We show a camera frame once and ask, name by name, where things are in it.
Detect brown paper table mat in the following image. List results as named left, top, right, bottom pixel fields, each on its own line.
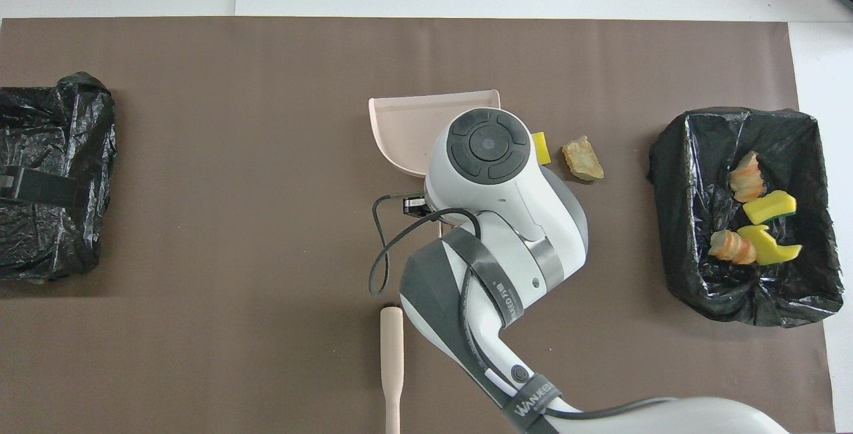
left=0, top=17, right=837, bottom=434

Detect bin wrapped in black bag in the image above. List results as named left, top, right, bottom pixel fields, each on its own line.
left=0, top=72, right=117, bottom=283

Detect open bin with black bag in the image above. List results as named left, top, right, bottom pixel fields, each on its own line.
left=648, top=107, right=844, bottom=328

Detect pink plastic dustpan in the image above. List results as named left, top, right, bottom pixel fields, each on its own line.
left=368, top=89, right=502, bottom=228

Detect beige hand brush black bristles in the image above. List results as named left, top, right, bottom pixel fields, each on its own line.
left=380, top=306, right=405, bottom=434

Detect yellow notched sponge piece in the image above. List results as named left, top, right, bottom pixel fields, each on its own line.
left=736, top=224, right=803, bottom=265

